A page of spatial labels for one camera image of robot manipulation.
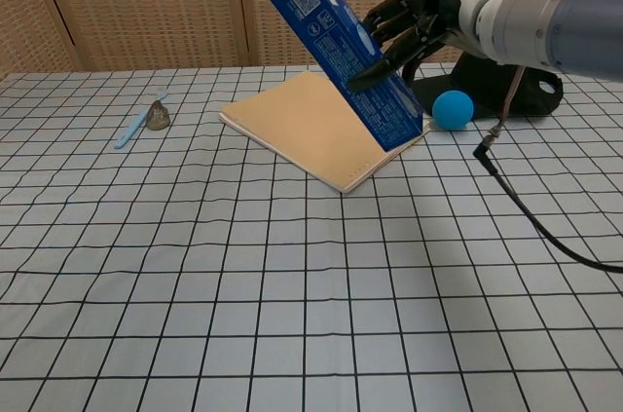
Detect blue toothpaste carton box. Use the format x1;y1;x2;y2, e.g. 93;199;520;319
244;0;424;153

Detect black baseball cap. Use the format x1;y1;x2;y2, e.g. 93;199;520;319
411;52;565;119

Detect blue foam ball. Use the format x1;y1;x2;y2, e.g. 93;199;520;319
431;89;475;131

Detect tan cover notebook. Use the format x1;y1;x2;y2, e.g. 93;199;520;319
218;69;432;194

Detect woven bamboo folding screen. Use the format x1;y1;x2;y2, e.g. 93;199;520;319
0;0;623;83

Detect small grey-brown lump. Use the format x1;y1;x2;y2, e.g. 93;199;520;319
147;99;171;131

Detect light blue toothbrush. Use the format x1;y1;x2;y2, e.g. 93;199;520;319
114;92;169;149

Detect black grid checkered tablecloth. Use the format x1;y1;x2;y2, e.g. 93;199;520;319
0;59;623;412

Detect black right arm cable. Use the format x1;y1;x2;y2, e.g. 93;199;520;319
472;65;623;273

